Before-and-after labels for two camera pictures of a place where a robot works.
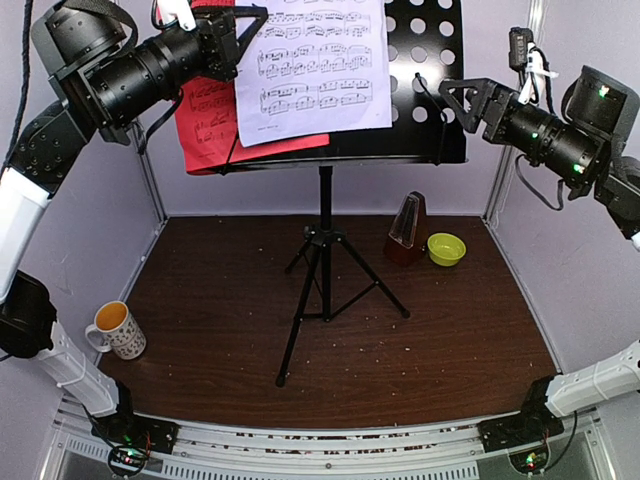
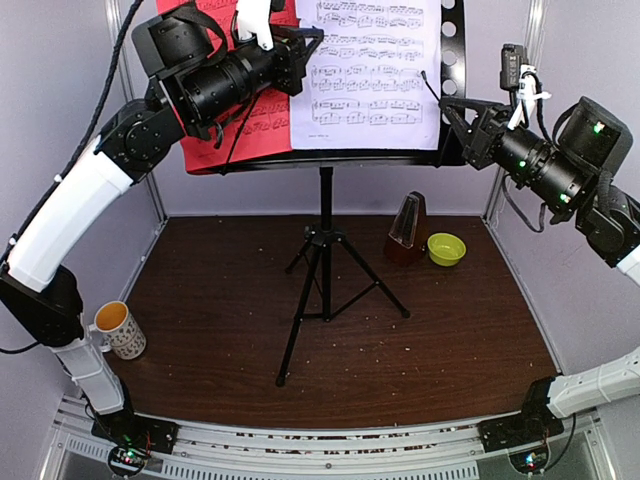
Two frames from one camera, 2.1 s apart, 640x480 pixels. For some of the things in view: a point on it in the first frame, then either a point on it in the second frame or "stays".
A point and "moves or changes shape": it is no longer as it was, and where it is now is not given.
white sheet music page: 316,68 moves or changes shape
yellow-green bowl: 445,249 stays
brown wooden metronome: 407,242 stays
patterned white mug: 120,332 stays
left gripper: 225,47 to 295,55
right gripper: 485,91 to 478,147
